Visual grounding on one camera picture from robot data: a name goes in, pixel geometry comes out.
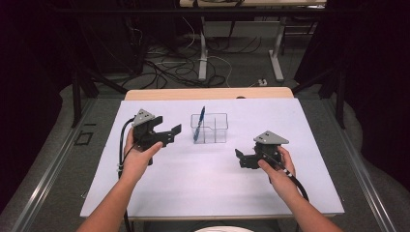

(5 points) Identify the black horizontal frame bar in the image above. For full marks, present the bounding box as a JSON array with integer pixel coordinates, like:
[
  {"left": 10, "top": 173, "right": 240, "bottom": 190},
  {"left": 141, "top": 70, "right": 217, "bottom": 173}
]
[{"left": 52, "top": 7, "right": 359, "bottom": 16}]

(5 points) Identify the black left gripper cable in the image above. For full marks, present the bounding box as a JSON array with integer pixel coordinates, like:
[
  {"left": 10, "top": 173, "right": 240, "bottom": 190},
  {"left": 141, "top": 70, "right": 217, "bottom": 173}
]
[{"left": 117, "top": 117, "right": 135, "bottom": 232}]

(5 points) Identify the person's right hand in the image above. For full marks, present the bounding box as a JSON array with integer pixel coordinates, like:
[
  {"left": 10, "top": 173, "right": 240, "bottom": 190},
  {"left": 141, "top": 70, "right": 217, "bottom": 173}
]
[{"left": 257, "top": 146, "right": 297, "bottom": 195}]

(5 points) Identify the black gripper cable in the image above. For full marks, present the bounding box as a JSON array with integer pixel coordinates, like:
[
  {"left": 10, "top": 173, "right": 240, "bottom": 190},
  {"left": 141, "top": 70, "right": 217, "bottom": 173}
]
[
  {"left": 261, "top": 150, "right": 310, "bottom": 203},
  {"left": 117, "top": 117, "right": 135, "bottom": 232}
]

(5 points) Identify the wooden table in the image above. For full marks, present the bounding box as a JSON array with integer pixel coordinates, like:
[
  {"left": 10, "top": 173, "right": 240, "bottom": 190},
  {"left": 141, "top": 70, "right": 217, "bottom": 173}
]
[{"left": 84, "top": 86, "right": 345, "bottom": 224}]

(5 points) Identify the person's white shirt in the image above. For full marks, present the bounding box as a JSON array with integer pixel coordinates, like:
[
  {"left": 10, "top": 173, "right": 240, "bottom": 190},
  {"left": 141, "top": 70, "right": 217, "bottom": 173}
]
[{"left": 192, "top": 225, "right": 255, "bottom": 232}]

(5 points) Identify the white floor cable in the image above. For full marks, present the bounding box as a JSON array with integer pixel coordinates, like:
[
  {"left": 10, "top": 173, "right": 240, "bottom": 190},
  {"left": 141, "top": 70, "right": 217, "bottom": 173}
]
[{"left": 180, "top": 15, "right": 234, "bottom": 89}]

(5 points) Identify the blue pen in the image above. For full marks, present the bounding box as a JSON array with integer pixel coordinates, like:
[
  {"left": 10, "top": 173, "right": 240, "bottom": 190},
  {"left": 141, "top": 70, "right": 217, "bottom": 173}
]
[{"left": 191, "top": 105, "right": 207, "bottom": 144}]

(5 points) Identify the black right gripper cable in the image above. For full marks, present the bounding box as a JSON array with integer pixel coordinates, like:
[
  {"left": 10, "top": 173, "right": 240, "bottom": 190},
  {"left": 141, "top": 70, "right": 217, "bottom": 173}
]
[{"left": 261, "top": 150, "right": 310, "bottom": 203}]

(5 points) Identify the black frame post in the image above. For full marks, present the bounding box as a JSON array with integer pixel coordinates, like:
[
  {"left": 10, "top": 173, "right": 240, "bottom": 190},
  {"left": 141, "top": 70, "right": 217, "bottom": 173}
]
[{"left": 71, "top": 69, "right": 82, "bottom": 129}]

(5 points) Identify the white-legged desk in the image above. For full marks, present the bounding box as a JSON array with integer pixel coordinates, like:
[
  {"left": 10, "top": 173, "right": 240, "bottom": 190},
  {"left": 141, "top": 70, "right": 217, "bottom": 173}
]
[{"left": 179, "top": 0, "right": 328, "bottom": 83}]

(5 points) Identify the person's left hand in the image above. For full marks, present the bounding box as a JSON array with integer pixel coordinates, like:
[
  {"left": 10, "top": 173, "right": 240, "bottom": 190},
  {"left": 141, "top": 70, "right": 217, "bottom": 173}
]
[{"left": 123, "top": 127, "right": 164, "bottom": 186}]

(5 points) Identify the tangle of black floor cables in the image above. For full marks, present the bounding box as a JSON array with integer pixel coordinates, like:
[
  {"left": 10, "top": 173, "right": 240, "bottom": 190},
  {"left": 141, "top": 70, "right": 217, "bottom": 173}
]
[{"left": 120, "top": 27, "right": 263, "bottom": 90}]

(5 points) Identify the dark curtain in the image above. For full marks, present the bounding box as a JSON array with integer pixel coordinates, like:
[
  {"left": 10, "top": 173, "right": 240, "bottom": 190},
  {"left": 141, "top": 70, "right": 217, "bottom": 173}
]
[
  {"left": 294, "top": 0, "right": 410, "bottom": 191},
  {"left": 0, "top": 0, "right": 78, "bottom": 214}
]

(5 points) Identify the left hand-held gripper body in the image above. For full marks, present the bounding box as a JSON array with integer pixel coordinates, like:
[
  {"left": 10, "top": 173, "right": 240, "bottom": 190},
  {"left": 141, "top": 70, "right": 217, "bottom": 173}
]
[{"left": 131, "top": 108, "right": 176, "bottom": 153}]

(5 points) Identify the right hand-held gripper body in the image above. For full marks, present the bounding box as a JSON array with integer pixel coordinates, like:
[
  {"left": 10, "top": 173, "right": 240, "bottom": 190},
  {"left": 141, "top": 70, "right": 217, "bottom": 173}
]
[{"left": 239, "top": 130, "right": 290, "bottom": 171}]

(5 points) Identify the clear plastic divided organizer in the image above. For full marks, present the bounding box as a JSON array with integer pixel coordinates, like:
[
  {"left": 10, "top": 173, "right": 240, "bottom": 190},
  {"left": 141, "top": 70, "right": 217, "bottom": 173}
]
[{"left": 190, "top": 112, "right": 229, "bottom": 145}]

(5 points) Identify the white table sheet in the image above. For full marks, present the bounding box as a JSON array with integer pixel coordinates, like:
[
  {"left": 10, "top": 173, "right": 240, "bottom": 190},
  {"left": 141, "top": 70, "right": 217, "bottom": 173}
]
[{"left": 79, "top": 98, "right": 345, "bottom": 218}]

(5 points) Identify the aluminium floor rail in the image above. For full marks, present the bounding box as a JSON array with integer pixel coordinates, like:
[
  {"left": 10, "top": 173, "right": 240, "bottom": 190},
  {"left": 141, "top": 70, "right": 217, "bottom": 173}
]
[
  {"left": 321, "top": 98, "right": 398, "bottom": 232},
  {"left": 10, "top": 98, "right": 99, "bottom": 232}
]

